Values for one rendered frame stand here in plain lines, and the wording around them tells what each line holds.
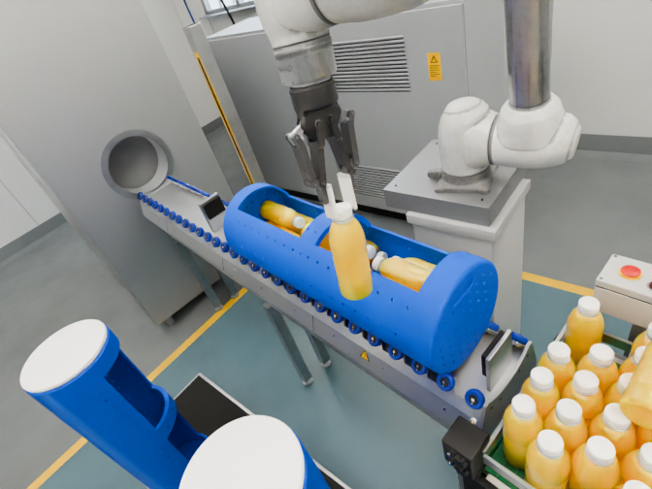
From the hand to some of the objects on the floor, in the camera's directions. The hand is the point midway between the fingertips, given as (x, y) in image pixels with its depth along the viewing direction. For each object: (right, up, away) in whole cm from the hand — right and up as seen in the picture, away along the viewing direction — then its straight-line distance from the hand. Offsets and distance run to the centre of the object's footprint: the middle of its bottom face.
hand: (338, 197), depth 74 cm
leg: (-12, -83, +148) cm, 170 cm away
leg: (-2, -75, +154) cm, 171 cm away
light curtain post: (-14, -47, +195) cm, 201 cm away
